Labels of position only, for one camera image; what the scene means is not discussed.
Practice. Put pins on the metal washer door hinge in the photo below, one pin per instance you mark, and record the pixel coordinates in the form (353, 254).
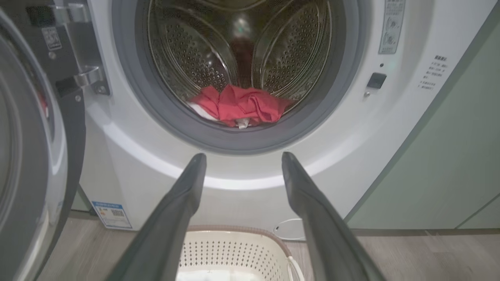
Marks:
(84, 47)

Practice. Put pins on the pale green cabinet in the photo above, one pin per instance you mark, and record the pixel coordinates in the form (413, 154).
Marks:
(437, 175)

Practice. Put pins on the washer door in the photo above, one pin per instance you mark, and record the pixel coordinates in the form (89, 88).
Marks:
(23, 156)

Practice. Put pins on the perforated steel washer drum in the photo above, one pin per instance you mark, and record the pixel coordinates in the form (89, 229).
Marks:
(187, 50)

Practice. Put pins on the red garment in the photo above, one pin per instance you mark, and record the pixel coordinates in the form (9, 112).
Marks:
(246, 105)

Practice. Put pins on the cream woven plastic laundry basket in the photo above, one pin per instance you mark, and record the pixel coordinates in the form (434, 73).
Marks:
(234, 249)

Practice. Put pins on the white front-load washing machine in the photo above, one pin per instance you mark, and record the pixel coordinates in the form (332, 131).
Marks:
(148, 171)

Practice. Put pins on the blue white energy label sticker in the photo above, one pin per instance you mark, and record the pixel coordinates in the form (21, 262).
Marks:
(112, 215)

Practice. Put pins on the grey warning label sticker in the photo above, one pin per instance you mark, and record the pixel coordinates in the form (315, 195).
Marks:
(391, 27)

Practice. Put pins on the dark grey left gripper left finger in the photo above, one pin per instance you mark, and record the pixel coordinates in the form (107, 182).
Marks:
(168, 230)

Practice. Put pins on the washer drum opening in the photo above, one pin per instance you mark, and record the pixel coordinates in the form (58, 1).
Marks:
(129, 66)

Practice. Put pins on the round white filter cover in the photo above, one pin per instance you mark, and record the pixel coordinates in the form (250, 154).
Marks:
(291, 232)

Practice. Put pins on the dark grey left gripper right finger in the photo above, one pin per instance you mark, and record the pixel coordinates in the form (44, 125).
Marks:
(324, 234)

